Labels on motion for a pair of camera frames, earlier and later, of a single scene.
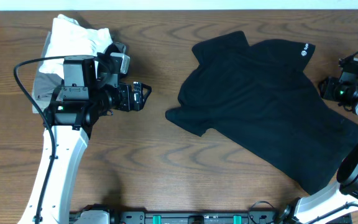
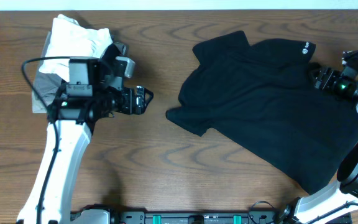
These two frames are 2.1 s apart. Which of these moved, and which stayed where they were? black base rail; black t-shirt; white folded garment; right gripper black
Moved: right gripper black
Stayed: black t-shirt; white folded garment; black base rail
